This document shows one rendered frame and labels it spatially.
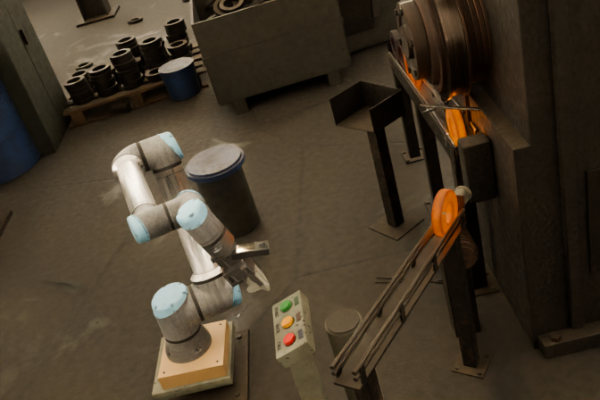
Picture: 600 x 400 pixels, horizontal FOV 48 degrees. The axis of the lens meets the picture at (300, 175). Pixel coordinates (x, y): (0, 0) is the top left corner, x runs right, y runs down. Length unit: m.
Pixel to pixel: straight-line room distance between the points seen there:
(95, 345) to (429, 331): 1.55
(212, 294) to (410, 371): 0.81
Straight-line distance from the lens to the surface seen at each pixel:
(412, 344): 2.80
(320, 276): 3.22
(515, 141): 2.22
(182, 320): 2.68
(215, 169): 3.45
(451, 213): 2.25
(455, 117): 2.57
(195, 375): 2.76
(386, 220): 3.45
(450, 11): 2.26
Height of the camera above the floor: 2.00
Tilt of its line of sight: 30 degrees down
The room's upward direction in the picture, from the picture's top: 17 degrees counter-clockwise
